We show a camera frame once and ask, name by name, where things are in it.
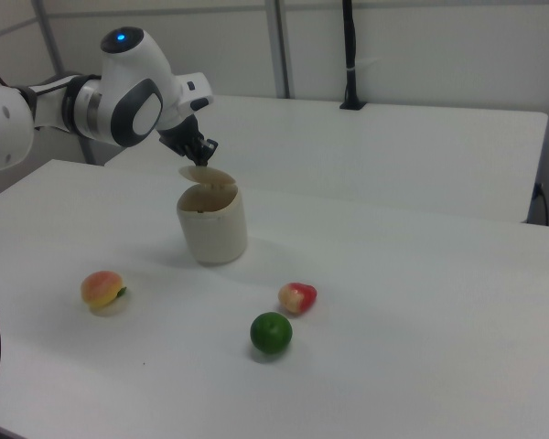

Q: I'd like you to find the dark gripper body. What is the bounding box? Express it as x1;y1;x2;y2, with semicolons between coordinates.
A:
156;113;208;161

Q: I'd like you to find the cream garbage bin lid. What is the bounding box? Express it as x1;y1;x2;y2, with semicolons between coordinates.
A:
178;165;239;189

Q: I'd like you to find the cream garbage bin body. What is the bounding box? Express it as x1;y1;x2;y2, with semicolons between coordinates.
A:
176;178;250;267

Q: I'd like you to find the adjacent white table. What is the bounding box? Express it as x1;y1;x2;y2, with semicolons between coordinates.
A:
103;93;549;225

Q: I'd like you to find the orange toy peach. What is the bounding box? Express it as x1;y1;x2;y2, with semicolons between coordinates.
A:
80;270;128;312

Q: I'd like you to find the black pole with clamp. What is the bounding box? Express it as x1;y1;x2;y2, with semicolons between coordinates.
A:
339;0;368;112

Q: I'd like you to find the red toy strawberry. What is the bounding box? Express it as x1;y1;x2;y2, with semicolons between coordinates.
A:
277;281;319;316

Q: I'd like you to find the green toy lime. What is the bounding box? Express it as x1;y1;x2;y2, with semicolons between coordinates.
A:
249;311;294;355

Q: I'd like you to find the grey partition post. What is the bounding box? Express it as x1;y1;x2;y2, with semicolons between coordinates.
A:
264;0;296;100

